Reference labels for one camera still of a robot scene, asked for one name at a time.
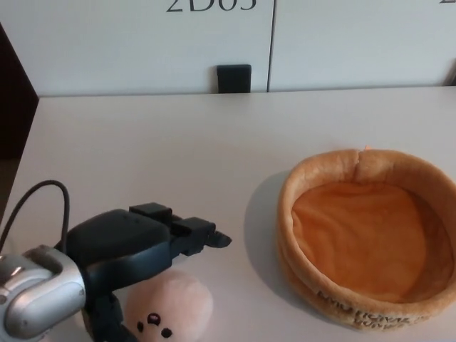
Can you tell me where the pink plush dumpling toy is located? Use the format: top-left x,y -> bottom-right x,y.
120,269 -> 215,342

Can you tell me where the dark brown cabinet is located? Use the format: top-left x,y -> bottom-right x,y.
0,21 -> 40,162

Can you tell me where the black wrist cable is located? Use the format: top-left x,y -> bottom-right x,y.
0,180 -> 71,254

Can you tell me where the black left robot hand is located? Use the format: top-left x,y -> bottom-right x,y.
66,202 -> 234,342

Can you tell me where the white cabinet door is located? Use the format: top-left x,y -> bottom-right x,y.
268,0 -> 456,93

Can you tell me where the orange round plush plate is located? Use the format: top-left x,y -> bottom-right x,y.
277,145 -> 456,333

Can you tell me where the white cabinet door 2D03 print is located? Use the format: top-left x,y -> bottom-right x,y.
0,0 -> 276,98

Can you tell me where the black wall socket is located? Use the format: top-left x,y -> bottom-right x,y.
216,63 -> 253,95

